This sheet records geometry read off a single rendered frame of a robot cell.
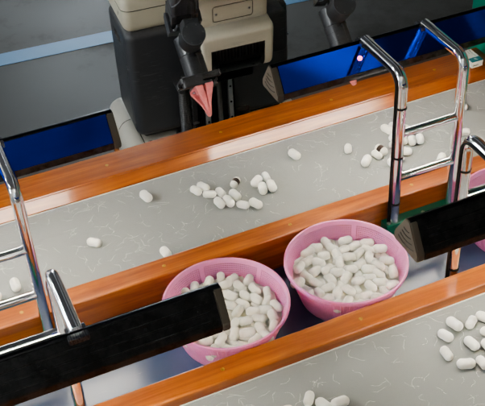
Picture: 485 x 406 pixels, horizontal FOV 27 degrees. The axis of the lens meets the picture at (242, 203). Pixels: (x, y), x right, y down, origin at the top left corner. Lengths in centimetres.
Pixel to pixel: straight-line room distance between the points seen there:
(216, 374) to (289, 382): 14
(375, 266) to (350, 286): 9
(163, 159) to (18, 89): 187
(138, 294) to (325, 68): 63
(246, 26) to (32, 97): 151
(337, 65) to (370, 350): 61
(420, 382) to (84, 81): 261
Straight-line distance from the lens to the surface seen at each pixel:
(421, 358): 203
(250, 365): 197
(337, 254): 222
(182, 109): 327
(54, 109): 413
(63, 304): 163
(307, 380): 198
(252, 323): 210
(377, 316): 206
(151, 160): 248
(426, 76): 277
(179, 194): 241
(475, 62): 281
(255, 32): 293
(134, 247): 228
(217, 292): 163
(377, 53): 218
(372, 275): 218
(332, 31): 255
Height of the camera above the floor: 225
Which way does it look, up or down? 39 degrees down
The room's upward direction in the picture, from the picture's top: 3 degrees counter-clockwise
